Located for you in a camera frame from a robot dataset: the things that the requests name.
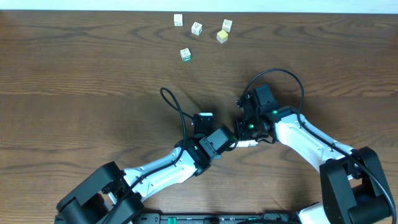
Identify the white block top left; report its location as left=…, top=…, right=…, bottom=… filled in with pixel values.
left=174, top=14, right=183, bottom=26

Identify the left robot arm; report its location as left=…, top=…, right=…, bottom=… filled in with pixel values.
left=56, top=126, right=237, bottom=223

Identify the green letter wooden block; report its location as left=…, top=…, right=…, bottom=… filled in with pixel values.
left=180, top=48, right=192, bottom=62

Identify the right black cable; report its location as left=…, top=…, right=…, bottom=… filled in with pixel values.
left=238, top=68, right=398, bottom=224

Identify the white block red bug drawing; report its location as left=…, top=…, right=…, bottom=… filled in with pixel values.
left=236, top=141, right=250, bottom=147

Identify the white block black drawing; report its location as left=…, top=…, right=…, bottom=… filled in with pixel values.
left=191, top=22, right=203, bottom=35

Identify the yellow top wooden block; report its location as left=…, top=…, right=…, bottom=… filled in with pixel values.
left=216, top=30, right=229, bottom=44

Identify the white block top right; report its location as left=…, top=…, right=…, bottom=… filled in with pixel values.
left=222, top=19, right=233, bottom=32

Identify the left black cable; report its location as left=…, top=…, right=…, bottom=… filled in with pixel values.
left=102, top=87, right=195, bottom=224

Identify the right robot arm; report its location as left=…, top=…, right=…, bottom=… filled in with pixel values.
left=236, top=105, right=397, bottom=224

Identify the acorn picture wooden block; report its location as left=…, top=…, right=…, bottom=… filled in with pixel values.
left=248, top=140, right=258, bottom=146

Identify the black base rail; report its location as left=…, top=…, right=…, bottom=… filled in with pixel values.
left=54, top=212, right=301, bottom=224

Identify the black cable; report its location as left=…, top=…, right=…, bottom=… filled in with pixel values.
left=102, top=87, right=195, bottom=224
left=238, top=68, right=398, bottom=224

